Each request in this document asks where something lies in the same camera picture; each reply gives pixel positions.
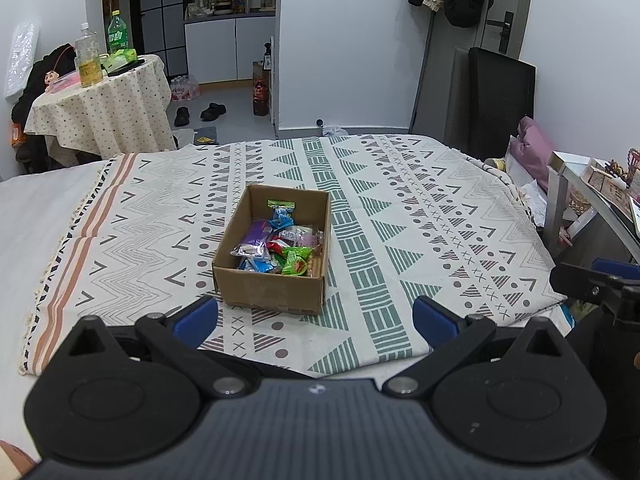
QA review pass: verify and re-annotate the brown cardboard box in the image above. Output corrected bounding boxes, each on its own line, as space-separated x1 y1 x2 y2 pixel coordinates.
212 184 333 317

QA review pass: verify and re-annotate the pink cartoon case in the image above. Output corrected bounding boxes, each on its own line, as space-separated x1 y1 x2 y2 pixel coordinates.
45 70 81 95

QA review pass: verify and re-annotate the leaning grey board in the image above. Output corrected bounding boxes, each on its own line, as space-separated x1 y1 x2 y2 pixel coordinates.
440 46 473 153

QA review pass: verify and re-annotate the purple snack packet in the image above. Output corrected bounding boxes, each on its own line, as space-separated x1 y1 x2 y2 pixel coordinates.
230 219 275 259

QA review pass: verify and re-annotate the clear bottle with yellow liquid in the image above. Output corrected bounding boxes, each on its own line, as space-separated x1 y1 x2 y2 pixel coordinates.
75 22 104 87

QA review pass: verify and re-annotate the brown bottle with red label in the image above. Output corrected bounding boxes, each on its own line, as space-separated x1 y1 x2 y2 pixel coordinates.
252 77 270 117

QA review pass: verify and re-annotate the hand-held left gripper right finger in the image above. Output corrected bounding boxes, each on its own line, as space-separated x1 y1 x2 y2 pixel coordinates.
380 295 582 401

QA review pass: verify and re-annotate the leaning black panel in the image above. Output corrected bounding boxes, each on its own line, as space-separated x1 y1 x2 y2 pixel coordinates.
467 46 537 161

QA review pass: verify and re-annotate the pink pack of water bottles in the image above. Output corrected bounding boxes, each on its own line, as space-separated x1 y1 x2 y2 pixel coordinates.
170 75 201 102

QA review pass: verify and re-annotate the round table with dotted cloth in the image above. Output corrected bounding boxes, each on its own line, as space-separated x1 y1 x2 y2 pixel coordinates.
25 54 176 166

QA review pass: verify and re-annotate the metal frame glass table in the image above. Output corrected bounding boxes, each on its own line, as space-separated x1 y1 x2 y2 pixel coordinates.
542 151 640 271

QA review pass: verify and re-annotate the white bed sheet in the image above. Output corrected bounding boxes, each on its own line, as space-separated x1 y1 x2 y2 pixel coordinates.
0 160 571 466

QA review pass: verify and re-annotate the flat black device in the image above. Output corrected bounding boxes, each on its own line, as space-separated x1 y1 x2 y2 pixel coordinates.
107 58 146 78

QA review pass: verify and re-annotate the gold wire basket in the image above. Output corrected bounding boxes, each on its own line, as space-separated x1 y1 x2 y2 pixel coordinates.
567 194 598 221

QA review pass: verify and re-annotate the black door handle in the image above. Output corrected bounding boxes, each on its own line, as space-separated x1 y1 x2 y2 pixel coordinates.
486 10 515 53

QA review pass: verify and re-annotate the green soda bottle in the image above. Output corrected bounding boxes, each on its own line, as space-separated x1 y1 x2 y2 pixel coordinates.
107 10 128 56

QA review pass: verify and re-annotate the light green packet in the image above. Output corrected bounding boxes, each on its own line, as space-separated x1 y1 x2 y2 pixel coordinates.
101 49 138 72

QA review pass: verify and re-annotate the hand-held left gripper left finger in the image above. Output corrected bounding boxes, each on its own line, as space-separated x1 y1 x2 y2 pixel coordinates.
47 295 263 401

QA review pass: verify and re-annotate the dark grid panel door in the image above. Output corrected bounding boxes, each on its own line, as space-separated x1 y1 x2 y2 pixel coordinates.
137 0 186 76

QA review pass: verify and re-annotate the pale pink clear packet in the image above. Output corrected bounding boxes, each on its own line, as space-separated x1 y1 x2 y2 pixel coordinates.
280 226 325 250

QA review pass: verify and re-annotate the dark clothing on chair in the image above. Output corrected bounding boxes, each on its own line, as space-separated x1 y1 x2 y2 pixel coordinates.
11 44 76 176

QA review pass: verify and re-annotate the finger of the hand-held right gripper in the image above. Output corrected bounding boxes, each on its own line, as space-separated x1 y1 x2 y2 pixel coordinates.
549 262 626 307
591 258 635 275

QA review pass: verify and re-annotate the large blue snack packet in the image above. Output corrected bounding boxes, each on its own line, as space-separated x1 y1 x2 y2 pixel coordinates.
238 256 275 274

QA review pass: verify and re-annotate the pink pillow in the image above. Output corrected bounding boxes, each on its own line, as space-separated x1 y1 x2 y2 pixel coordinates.
507 116 558 193

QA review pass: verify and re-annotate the patterned blanket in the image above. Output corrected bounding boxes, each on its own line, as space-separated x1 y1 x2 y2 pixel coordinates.
20 134 568 378

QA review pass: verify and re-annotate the white kitchen cabinet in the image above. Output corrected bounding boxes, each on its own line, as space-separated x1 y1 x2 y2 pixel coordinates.
184 12 277 83

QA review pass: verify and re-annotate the bright green snack packet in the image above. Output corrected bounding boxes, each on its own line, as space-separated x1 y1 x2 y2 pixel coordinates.
280 245 312 277

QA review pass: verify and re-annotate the plastic wrapped white canvas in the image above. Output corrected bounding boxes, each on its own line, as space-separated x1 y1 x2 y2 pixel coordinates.
4 20 41 98

